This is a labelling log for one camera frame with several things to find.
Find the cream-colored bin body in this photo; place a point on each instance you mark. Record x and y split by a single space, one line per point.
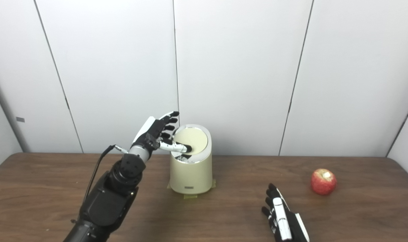
191 174

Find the cream round bin lid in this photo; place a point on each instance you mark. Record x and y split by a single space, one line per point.
195 137

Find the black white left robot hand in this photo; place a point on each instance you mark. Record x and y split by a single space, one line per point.
152 132

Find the yellow tape piece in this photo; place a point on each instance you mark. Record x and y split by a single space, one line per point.
190 196
213 184

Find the red apple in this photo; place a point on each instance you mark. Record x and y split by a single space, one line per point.
323 182

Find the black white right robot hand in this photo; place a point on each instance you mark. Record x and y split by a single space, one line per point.
284 218

